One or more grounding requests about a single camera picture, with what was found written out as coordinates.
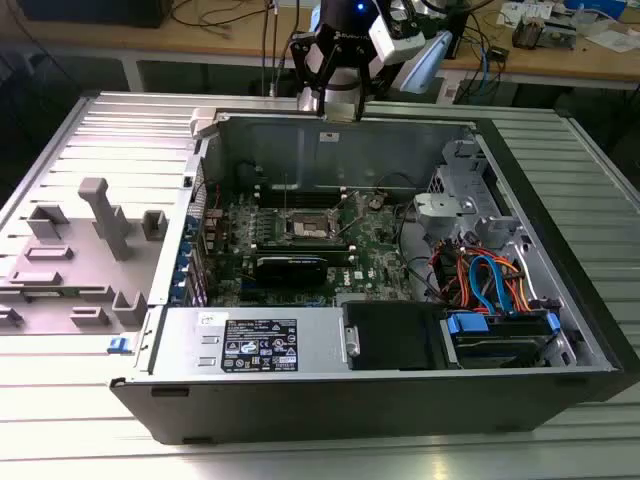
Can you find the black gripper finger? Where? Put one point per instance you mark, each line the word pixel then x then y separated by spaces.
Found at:
pixel 362 75
pixel 306 60

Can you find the metal locking lever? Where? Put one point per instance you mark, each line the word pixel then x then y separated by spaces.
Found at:
pixel 354 213
pixel 285 192

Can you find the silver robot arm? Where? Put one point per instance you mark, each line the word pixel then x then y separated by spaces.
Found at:
pixel 425 65

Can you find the black tower device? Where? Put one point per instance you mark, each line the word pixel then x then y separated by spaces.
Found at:
pixel 457 25

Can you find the round coin battery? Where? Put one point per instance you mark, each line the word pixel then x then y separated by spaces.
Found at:
pixel 376 202

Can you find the small black device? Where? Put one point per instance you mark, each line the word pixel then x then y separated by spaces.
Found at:
pixel 500 53

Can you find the silver metal drive cage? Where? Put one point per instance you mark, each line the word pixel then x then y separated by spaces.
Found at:
pixel 440 205

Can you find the printed leaflet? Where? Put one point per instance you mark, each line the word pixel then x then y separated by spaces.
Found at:
pixel 515 11

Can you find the finned cooler device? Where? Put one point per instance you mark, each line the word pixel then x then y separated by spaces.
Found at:
pixel 527 32

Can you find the green motherboard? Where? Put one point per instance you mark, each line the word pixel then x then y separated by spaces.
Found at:
pixel 375 250

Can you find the green RAM stick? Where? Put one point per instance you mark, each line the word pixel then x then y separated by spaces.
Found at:
pixel 300 248

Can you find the wooden desk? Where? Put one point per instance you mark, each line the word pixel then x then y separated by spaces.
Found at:
pixel 550 62
pixel 100 40

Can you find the grey metal device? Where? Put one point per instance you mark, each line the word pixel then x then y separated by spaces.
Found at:
pixel 562 35

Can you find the black graphics card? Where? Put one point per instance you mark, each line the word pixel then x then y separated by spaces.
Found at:
pixel 290 270

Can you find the black box on desk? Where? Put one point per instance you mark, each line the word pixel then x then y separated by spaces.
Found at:
pixel 95 12

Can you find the white paper sheet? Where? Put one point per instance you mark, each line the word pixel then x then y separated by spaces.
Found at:
pixel 612 41

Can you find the hard disk in blue carrier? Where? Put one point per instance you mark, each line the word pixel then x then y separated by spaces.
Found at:
pixel 467 324

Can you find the silver power supply unit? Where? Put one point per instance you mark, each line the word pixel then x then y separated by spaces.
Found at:
pixel 320 345

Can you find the grey parts rack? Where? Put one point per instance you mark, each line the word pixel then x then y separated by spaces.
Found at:
pixel 75 260

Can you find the black PC case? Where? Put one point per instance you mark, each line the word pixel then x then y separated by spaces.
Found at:
pixel 350 410

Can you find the blue plastic clip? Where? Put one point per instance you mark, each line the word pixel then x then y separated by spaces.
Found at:
pixel 120 345

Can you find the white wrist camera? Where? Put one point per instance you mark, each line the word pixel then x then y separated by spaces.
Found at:
pixel 395 42

